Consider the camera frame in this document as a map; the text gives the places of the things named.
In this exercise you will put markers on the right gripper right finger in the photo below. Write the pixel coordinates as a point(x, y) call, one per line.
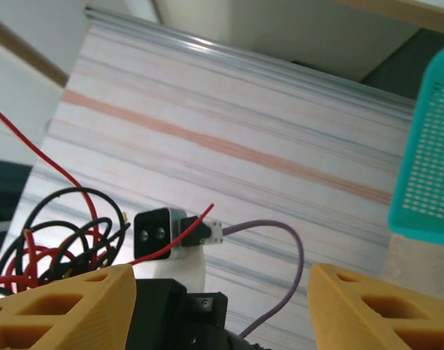
point(353, 317)

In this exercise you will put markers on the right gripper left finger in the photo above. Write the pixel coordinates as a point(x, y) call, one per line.
point(61, 321)

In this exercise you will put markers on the teal plastic basket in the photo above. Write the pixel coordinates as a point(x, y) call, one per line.
point(425, 146)

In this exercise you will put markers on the wooden beam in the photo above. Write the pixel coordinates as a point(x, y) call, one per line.
point(25, 49)

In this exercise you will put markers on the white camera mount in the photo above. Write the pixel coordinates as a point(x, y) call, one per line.
point(185, 270)

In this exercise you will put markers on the aluminium rail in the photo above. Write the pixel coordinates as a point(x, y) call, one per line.
point(207, 45)

